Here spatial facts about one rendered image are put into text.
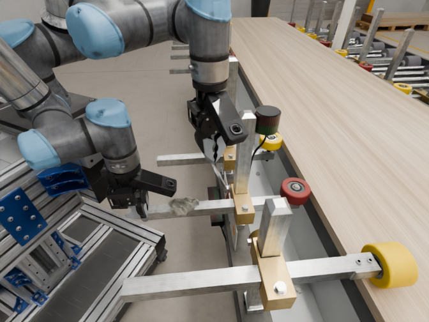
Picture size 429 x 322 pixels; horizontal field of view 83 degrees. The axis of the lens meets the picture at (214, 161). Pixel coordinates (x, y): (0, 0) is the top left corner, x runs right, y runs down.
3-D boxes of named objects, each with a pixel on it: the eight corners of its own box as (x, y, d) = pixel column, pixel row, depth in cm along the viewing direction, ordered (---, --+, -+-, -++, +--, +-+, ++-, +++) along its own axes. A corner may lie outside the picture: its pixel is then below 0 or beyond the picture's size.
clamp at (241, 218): (235, 225, 67) (237, 214, 64) (228, 190, 78) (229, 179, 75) (255, 223, 68) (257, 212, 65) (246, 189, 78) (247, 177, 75)
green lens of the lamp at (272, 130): (256, 136, 56) (256, 128, 55) (250, 122, 61) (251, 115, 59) (281, 134, 56) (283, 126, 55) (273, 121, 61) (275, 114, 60)
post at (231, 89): (223, 178, 100) (226, 58, 70) (221, 172, 103) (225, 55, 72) (231, 177, 101) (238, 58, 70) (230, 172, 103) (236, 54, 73)
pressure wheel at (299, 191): (279, 223, 71) (287, 197, 63) (272, 202, 77) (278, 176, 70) (306, 221, 71) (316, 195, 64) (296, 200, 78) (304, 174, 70)
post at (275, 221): (245, 322, 67) (272, 212, 36) (242, 308, 69) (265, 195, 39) (258, 321, 67) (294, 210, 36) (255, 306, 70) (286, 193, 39)
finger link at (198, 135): (212, 146, 58) (212, 114, 53) (216, 150, 57) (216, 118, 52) (195, 151, 57) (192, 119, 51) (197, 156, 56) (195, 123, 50)
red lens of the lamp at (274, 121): (257, 126, 54) (258, 118, 53) (251, 114, 59) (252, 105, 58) (283, 125, 55) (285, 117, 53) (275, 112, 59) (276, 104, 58)
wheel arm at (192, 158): (158, 168, 88) (156, 160, 86) (158, 163, 91) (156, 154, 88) (273, 161, 92) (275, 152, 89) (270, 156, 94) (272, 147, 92)
